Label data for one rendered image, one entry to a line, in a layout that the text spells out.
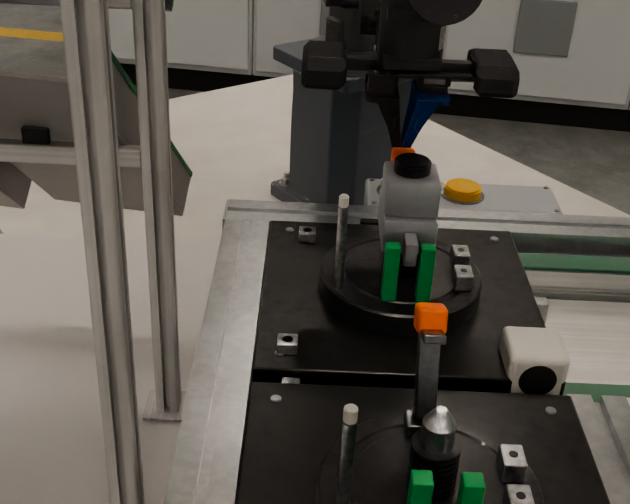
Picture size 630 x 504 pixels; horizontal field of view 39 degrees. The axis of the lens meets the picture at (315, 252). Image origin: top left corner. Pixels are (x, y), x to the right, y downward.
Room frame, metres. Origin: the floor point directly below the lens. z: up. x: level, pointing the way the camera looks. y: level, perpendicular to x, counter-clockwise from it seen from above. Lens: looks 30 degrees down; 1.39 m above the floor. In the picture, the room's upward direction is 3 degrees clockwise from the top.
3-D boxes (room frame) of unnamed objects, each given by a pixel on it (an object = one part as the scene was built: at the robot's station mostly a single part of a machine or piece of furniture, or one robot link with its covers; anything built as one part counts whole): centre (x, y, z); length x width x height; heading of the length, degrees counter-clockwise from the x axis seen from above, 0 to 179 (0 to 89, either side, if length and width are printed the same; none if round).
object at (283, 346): (0.56, 0.02, 0.97); 0.02 x 0.02 x 0.01; 1
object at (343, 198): (0.63, -0.02, 1.03); 0.01 x 0.01 x 0.08
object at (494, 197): (0.87, -0.16, 0.93); 0.21 x 0.07 x 0.06; 91
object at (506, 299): (0.66, -0.08, 0.96); 0.24 x 0.24 x 0.02; 1
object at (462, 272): (0.64, -0.13, 1.00); 0.02 x 0.01 x 0.02; 1
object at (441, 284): (0.66, -0.08, 0.98); 0.14 x 0.14 x 0.02
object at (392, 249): (0.61, -0.06, 1.01); 0.01 x 0.01 x 0.05; 1
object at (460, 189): (0.87, -0.16, 0.96); 0.04 x 0.04 x 0.02
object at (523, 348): (0.56, -0.17, 0.97); 0.05 x 0.05 x 0.04; 1
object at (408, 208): (0.65, -0.08, 1.06); 0.08 x 0.04 x 0.07; 1
